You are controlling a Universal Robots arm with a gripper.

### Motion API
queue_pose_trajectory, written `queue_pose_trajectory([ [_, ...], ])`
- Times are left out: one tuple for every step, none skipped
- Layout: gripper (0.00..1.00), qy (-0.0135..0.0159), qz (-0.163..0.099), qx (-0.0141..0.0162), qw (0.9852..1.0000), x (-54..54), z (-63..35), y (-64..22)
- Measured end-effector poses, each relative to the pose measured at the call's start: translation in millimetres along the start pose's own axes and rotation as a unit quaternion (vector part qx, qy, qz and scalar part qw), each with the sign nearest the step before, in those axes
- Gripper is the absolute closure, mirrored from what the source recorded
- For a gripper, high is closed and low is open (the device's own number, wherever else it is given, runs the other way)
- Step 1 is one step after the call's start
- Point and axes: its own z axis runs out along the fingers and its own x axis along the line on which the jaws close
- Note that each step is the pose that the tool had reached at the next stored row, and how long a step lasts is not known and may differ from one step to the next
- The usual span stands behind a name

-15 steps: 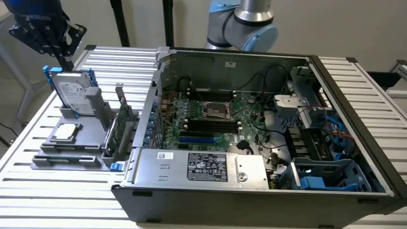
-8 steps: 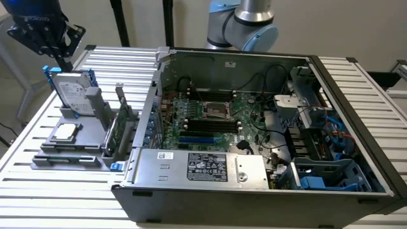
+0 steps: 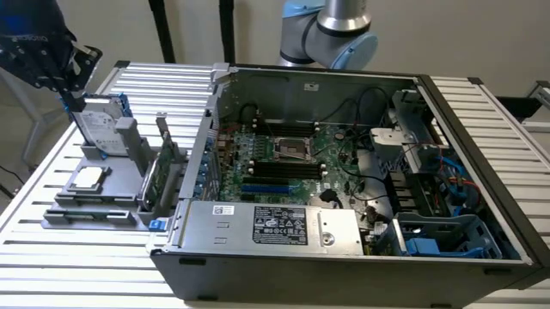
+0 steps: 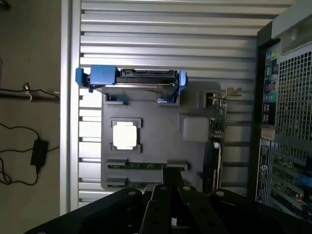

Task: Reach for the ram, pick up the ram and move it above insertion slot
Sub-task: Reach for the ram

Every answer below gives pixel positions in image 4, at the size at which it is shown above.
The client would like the graphics card with metal bracket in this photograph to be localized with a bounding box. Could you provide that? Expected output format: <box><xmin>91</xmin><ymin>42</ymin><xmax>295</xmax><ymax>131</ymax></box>
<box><xmin>202</xmin><ymin>87</ymin><xmax>242</xmax><ymax>195</ymax></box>

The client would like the grey plastic parts rack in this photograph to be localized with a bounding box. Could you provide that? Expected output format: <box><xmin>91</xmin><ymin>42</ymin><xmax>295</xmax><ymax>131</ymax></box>
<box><xmin>100</xmin><ymin>80</ymin><xmax>227</xmax><ymax>194</ymax></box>

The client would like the black PC case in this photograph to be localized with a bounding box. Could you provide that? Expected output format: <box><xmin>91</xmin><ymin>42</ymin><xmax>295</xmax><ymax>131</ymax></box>
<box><xmin>247</xmin><ymin>0</ymin><xmax>312</xmax><ymax>220</ymax></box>

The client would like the silver CPU chip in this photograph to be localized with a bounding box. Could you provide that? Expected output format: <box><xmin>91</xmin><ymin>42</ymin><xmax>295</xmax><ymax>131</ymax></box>
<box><xmin>112</xmin><ymin>121</ymin><xmax>139</xmax><ymax>150</ymax></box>

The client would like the black power adapter brick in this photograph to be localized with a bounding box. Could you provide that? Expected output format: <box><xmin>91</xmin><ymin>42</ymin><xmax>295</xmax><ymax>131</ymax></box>
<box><xmin>30</xmin><ymin>138</ymin><xmax>50</xmax><ymax>169</ymax></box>

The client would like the thin black adapter cable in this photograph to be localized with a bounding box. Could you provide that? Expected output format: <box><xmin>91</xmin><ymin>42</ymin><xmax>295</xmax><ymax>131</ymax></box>
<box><xmin>0</xmin><ymin>122</ymin><xmax>61</xmax><ymax>186</ymax></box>

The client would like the green RAM stick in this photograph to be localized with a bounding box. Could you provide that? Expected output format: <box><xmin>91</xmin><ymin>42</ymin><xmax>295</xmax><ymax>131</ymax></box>
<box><xmin>108</xmin><ymin>163</ymin><xmax>169</xmax><ymax>169</ymax></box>

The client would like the hard disk in blue carrier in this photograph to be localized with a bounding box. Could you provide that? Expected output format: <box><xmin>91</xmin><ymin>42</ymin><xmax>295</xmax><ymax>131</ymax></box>
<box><xmin>75</xmin><ymin>65</ymin><xmax>189</xmax><ymax>106</ymax></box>

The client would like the black cable with white tie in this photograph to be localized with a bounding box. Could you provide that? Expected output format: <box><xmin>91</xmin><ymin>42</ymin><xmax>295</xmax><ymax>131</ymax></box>
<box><xmin>0</xmin><ymin>82</ymin><xmax>61</xmax><ymax>102</ymax></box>

